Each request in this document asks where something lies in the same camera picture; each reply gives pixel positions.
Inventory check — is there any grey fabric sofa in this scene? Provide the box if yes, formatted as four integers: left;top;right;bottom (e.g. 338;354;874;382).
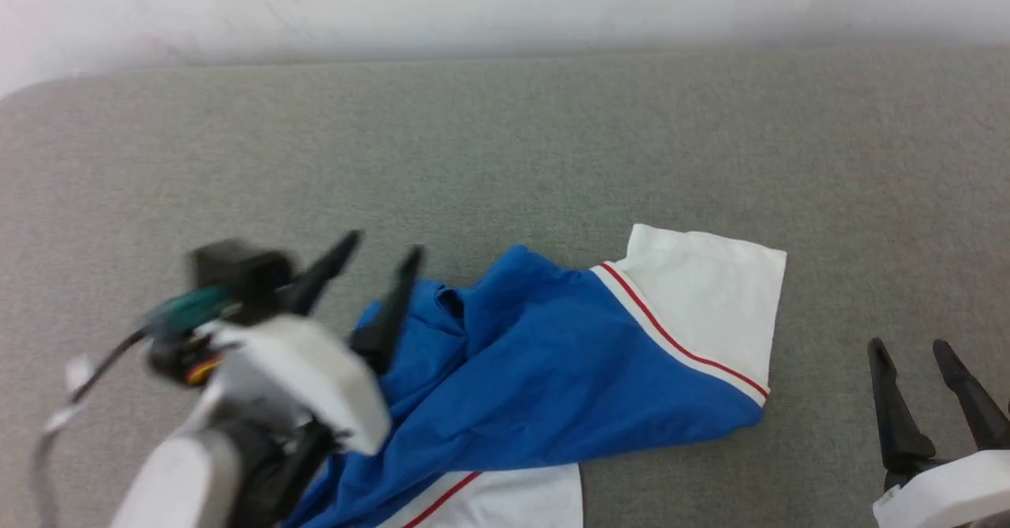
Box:
0;43;1010;528

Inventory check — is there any black cylindrical left gripper motor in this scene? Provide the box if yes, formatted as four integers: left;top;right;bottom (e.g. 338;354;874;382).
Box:
147;329;228;388

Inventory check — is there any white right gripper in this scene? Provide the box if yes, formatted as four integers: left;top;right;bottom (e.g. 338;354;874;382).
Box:
867;337;1010;528

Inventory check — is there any blue white Lakers jersey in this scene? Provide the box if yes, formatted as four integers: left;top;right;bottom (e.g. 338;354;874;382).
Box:
280;223;788;528

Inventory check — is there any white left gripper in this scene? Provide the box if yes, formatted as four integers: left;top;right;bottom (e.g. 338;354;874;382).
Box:
208;229;426;457

